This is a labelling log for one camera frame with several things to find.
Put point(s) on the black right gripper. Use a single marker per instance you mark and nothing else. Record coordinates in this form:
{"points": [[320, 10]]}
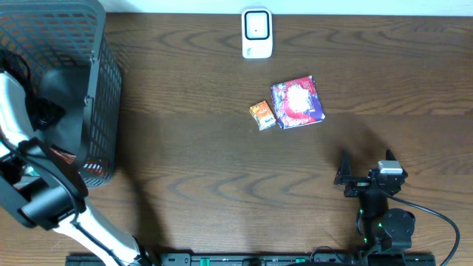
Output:
{"points": [[364, 185]]}

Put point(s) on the purple red pad package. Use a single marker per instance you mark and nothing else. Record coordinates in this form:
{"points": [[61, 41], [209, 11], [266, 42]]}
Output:
{"points": [[296, 103]]}

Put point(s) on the orange tissue pack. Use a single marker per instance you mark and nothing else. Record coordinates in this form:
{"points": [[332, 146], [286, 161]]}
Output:
{"points": [[263, 115]]}

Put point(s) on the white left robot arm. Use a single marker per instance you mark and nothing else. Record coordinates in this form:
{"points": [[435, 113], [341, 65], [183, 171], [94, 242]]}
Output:
{"points": [[39, 185]]}

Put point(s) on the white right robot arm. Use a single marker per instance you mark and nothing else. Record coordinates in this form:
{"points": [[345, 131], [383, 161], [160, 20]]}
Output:
{"points": [[383, 228]]}

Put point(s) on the white barcode scanner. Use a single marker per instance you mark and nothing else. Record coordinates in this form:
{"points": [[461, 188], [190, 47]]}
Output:
{"points": [[257, 33]]}

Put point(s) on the grey plastic mesh basket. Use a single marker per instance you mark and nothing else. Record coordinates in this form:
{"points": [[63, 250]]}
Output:
{"points": [[70, 63]]}

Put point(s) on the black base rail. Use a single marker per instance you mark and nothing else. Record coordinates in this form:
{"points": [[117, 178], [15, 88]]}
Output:
{"points": [[186, 259]]}

